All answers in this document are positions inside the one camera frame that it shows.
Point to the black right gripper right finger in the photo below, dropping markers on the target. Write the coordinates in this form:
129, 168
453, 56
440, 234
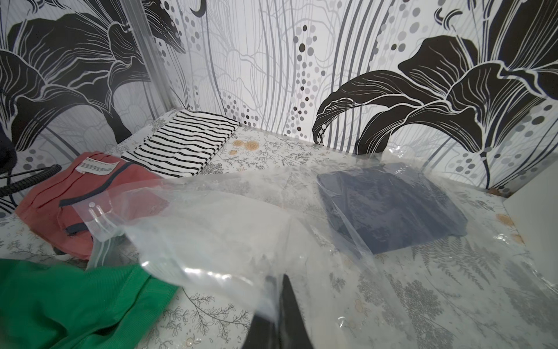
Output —
292, 333

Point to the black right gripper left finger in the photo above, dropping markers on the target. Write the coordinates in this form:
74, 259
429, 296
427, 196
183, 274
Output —
262, 334

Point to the clear plastic vacuum bag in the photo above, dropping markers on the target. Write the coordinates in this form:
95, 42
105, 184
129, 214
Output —
226, 240

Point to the black white striped tank top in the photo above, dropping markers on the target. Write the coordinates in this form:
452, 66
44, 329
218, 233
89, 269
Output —
184, 145

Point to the green knit garment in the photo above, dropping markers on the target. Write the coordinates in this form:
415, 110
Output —
62, 306

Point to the red garment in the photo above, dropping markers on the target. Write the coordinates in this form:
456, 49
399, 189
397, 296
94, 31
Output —
48, 210

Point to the dark blue folded garment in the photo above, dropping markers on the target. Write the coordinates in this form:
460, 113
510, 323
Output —
388, 207

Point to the white mini drawer cabinet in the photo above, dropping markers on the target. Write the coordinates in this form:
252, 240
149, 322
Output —
533, 210

